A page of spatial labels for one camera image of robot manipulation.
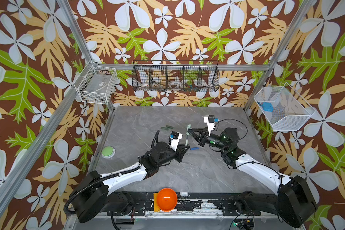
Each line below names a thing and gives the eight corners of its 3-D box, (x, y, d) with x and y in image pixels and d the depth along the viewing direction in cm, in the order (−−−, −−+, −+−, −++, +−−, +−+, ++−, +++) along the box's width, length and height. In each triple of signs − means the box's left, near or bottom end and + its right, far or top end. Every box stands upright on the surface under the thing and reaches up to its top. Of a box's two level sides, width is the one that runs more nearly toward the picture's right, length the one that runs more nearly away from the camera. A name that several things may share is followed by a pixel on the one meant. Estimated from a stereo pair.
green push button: (100, 158, 94) (99, 157, 92) (104, 147, 99) (103, 145, 98) (113, 158, 94) (112, 157, 92) (116, 147, 100) (115, 145, 98)
